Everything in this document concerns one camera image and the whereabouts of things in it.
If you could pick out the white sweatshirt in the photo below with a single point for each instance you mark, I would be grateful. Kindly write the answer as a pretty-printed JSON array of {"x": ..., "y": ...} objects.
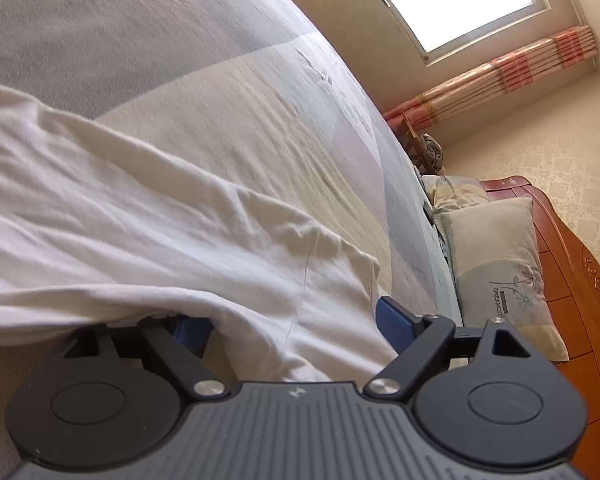
[{"x": 130, "y": 235}]

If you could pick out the large flower print pillow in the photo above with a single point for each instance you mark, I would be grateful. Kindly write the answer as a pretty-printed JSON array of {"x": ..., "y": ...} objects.
[{"x": 495, "y": 250}]

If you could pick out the orange striped curtain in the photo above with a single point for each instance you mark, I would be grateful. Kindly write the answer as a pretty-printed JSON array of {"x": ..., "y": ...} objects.
[{"x": 505, "y": 70}]

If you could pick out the small flower print pillow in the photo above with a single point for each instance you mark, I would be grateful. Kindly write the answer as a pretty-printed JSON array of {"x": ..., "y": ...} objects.
[{"x": 455, "y": 192}]

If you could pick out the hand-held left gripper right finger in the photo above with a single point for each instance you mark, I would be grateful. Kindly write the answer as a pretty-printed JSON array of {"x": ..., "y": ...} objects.
[{"x": 395, "y": 326}]

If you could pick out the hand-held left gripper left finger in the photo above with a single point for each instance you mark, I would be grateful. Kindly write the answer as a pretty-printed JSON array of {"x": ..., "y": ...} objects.
[{"x": 192, "y": 334}]

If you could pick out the small black phone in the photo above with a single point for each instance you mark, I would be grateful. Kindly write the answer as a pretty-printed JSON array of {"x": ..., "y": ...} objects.
[{"x": 426, "y": 209}]

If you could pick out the wooden nightstand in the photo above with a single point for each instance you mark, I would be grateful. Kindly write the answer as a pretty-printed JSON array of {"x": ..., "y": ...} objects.
[{"x": 411, "y": 137}]

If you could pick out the wooden headboard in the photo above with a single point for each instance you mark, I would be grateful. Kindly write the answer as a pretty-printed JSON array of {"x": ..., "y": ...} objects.
[{"x": 570, "y": 320}]

